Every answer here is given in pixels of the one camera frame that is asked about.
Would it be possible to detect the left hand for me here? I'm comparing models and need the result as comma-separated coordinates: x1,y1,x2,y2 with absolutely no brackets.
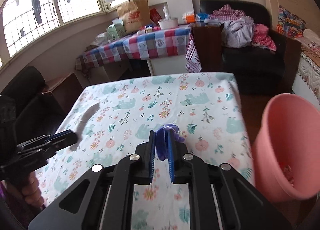
22,171,44,208

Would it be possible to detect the black chair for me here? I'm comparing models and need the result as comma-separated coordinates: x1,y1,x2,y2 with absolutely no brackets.
1,66,66,144

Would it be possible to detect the floral white tablecloth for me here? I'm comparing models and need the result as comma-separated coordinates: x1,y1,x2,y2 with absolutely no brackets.
35,72,256,230

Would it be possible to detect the pink plastic basin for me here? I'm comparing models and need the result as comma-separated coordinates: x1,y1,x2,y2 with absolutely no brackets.
252,93,319,203

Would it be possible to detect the checkered tablecloth table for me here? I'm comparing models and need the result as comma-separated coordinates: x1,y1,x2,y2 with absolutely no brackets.
75,24,202,76

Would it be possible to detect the black leather armchair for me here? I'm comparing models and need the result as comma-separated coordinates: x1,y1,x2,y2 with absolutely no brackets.
200,0,302,96

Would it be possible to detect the green tissue box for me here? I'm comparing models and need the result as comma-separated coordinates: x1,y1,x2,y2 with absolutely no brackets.
106,18,126,41

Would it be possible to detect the dark wooden side cabinet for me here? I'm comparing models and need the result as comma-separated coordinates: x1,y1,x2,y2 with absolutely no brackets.
191,24,222,72

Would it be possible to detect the white round container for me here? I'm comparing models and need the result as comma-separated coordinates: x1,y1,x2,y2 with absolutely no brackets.
158,6,178,30

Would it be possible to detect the brown paper shopping bag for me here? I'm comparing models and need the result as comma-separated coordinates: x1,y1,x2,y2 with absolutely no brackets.
117,0,151,33

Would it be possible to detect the pile of clothes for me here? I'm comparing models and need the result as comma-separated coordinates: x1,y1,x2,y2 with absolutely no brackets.
204,4,277,52

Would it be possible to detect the orange tissue pack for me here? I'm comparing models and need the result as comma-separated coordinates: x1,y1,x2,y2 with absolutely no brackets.
182,11,209,24

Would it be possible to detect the bed with quilted mattress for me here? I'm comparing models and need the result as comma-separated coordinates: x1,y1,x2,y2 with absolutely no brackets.
292,28,320,110

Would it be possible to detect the colourful cartoon pillow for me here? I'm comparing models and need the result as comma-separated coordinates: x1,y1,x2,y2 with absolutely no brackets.
276,5,306,38

